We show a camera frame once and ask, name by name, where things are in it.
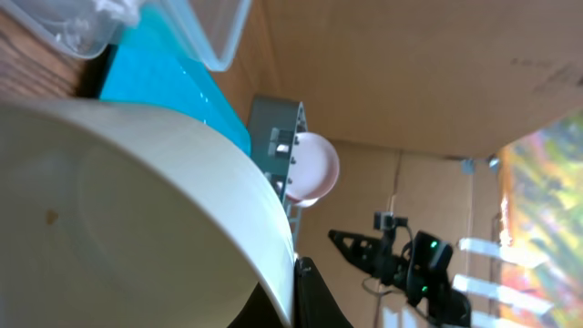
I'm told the clear plastic bin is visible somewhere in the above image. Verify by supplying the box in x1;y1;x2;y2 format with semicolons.
1;0;252;72

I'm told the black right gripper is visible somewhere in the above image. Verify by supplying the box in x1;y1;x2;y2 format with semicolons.
328;230;409;290

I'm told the white round plate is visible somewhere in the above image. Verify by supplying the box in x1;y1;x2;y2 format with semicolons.
286;132;340;202

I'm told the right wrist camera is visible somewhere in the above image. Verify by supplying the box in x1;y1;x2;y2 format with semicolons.
373;211;408;231

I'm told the grey dishwasher rack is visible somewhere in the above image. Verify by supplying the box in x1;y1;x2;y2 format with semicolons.
247;96;308;246

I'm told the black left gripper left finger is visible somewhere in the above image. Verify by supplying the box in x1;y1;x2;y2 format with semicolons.
228;284;283;328

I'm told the pink bowl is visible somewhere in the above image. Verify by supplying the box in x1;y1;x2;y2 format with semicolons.
293;199;318;208

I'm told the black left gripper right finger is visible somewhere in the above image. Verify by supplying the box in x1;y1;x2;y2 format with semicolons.
293;257;353;328

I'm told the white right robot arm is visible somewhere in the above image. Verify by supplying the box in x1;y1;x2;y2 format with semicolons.
328;228;472;327

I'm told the white bowl with food scraps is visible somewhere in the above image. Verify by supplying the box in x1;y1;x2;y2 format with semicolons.
1;99;294;327

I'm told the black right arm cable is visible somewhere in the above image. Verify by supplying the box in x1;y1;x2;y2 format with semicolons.
362;222;438;320

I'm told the teal serving tray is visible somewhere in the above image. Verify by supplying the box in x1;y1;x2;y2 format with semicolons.
98;4;252;157

